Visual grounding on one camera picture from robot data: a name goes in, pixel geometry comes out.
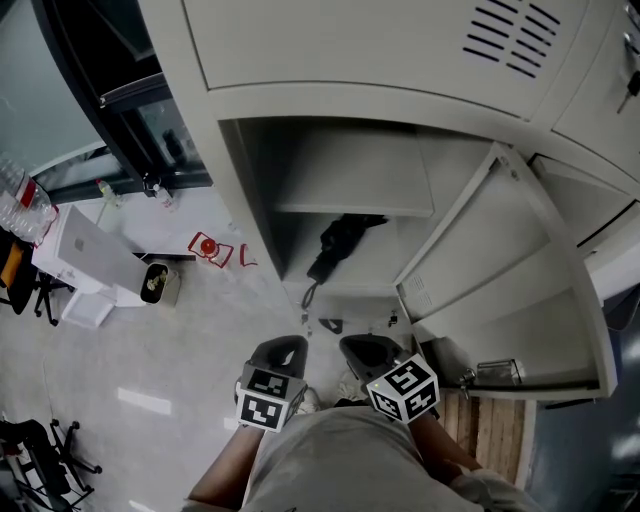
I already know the small metal trash bin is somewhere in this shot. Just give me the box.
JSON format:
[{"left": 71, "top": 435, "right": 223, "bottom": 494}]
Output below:
[{"left": 139, "top": 261, "right": 182, "bottom": 307}]

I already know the black umbrella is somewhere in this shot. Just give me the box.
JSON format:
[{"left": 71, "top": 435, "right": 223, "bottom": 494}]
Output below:
[{"left": 300, "top": 213, "right": 389, "bottom": 309}]

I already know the black office chair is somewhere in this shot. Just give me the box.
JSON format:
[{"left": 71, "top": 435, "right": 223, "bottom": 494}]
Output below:
[{"left": 0, "top": 228, "right": 69, "bottom": 327}]

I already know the white cardboard box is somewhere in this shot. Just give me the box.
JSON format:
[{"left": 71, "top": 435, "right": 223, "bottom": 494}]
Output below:
[{"left": 30, "top": 203, "right": 147, "bottom": 310}]

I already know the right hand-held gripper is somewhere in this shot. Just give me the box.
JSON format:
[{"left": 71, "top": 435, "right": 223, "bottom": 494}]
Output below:
[{"left": 339, "top": 309, "right": 442, "bottom": 426}]

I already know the person's white right shoe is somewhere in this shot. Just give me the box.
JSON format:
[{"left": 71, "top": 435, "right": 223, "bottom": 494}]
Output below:
[{"left": 336, "top": 369, "right": 370, "bottom": 403}]

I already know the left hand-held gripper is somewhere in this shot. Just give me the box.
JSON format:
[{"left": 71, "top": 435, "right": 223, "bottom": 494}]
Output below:
[{"left": 234, "top": 309, "right": 345, "bottom": 433}]

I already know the person's right forearm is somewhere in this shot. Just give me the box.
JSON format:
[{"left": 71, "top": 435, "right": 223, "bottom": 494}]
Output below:
[{"left": 408, "top": 412, "right": 485, "bottom": 484}]

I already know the pack of clear water bottles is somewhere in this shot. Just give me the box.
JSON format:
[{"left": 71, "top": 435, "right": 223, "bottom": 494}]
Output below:
[{"left": 0, "top": 158, "right": 60, "bottom": 247}]

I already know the white plastic tray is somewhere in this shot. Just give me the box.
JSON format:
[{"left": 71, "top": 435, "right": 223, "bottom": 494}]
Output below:
[{"left": 59, "top": 290, "right": 120, "bottom": 330}]

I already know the small clear plastic bottle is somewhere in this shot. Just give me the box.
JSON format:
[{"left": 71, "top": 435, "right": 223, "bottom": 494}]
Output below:
[{"left": 94, "top": 178, "right": 124, "bottom": 210}]

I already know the wooden pallet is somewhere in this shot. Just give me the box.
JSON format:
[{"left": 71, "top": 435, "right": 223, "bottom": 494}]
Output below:
[{"left": 439, "top": 388, "right": 527, "bottom": 484}]

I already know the person's left forearm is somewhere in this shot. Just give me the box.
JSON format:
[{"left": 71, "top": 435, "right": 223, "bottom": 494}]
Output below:
[{"left": 186, "top": 425, "right": 267, "bottom": 502}]

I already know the black swivel chair base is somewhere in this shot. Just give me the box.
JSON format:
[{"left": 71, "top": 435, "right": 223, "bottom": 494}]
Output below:
[{"left": 0, "top": 417, "right": 104, "bottom": 512}]

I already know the person's grey shirt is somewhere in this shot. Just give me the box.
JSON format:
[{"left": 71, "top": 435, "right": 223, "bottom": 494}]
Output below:
[{"left": 180, "top": 403, "right": 532, "bottom": 512}]

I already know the black glass door frame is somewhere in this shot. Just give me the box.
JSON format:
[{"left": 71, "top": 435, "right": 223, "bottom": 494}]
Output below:
[{"left": 30, "top": 0, "right": 213, "bottom": 202}]

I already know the grey metal locker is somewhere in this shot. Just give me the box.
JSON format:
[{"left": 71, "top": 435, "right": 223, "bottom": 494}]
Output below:
[{"left": 137, "top": 0, "right": 640, "bottom": 402}]

